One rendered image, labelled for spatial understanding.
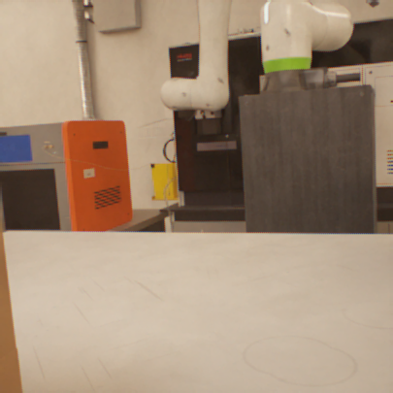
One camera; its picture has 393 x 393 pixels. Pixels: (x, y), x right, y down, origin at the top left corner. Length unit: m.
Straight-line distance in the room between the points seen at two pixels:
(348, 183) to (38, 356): 0.98
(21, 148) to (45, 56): 2.15
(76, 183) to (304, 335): 1.46
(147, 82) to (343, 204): 2.46
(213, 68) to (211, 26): 0.13
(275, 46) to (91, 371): 1.10
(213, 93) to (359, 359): 1.34
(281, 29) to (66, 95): 2.70
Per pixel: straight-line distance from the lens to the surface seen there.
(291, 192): 1.31
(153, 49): 3.57
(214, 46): 1.66
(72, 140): 1.81
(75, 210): 1.80
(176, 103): 1.70
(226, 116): 2.18
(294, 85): 1.35
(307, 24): 1.41
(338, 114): 1.28
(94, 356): 0.42
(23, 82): 4.12
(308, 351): 0.40
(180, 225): 2.21
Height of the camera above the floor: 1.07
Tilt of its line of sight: 7 degrees down
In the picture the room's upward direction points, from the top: 4 degrees counter-clockwise
